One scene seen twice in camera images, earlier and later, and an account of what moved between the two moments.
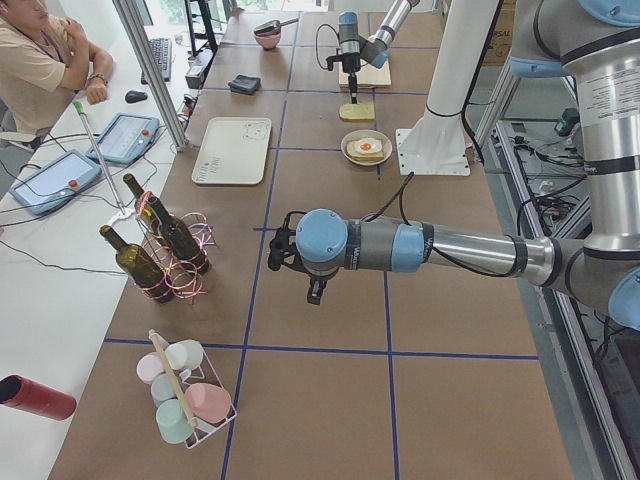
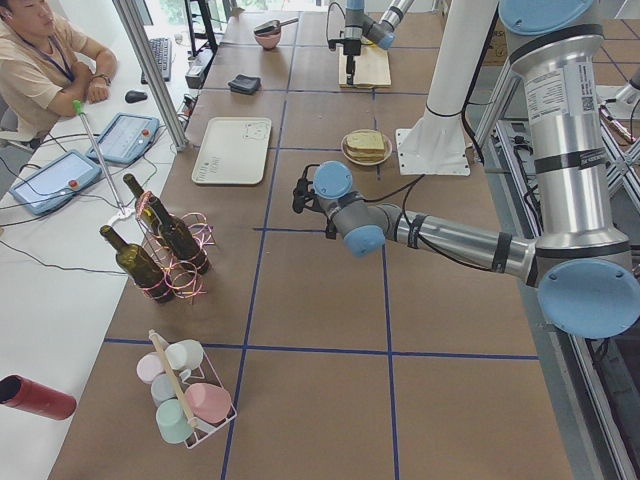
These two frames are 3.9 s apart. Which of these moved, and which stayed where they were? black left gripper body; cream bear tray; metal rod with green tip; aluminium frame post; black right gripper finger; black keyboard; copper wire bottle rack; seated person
Moved: black left gripper body; black right gripper finger
Stayed: black keyboard; seated person; aluminium frame post; metal rod with green tip; copper wire bottle rack; cream bear tray
